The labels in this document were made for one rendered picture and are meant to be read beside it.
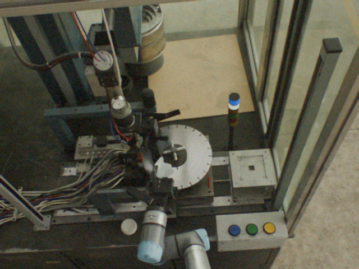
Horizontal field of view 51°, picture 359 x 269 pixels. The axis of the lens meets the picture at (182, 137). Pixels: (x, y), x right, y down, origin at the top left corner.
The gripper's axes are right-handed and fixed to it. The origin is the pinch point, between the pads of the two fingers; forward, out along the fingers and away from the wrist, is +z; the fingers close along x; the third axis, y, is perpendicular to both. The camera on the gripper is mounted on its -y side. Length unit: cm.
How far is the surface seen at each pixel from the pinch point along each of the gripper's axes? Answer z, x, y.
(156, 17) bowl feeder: 92, -11, -20
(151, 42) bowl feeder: 80, -16, -22
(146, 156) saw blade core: 15.8, -24.0, -16.1
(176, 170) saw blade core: 10.1, -26.4, -1.7
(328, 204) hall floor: 41, -135, 70
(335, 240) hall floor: 17, -136, 73
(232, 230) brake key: -13.0, -34.7, 22.5
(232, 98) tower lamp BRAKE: 34.3, -9.6, 23.2
